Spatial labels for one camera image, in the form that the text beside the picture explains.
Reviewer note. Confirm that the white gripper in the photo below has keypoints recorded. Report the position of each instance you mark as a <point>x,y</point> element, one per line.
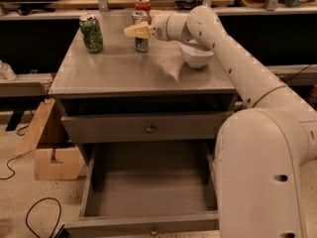
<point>158,26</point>

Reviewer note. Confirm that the silver blue redbull can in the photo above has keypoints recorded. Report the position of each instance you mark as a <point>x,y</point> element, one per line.
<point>141,45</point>

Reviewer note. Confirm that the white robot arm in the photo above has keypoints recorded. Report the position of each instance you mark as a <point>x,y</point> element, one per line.
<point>259,151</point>

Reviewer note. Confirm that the orange soda can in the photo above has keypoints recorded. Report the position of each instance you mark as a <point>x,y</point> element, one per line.
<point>144,5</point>

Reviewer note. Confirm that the green patterned can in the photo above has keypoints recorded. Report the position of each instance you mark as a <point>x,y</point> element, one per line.
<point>91,33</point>

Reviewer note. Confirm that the grey wooden drawer cabinet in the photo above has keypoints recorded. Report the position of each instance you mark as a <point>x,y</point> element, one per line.
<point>120,80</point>

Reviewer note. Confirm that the closed grey top drawer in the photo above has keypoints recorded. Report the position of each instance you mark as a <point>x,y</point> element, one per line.
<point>143,127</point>

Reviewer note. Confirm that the open grey middle drawer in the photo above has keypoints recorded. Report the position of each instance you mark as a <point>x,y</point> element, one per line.
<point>147,188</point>

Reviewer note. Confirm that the white ceramic bowl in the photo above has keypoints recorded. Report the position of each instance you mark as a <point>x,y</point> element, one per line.
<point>195,55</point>

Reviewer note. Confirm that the clear plastic object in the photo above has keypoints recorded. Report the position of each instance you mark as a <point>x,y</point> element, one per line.
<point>6,72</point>

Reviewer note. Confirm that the light wooden block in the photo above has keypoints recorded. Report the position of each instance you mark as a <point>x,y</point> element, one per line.
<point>58,164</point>

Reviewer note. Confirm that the light wooden board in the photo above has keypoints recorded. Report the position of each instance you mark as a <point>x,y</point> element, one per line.
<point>36,128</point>

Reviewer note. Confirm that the orange bottle at right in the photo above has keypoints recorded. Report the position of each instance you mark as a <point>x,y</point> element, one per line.
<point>313,97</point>

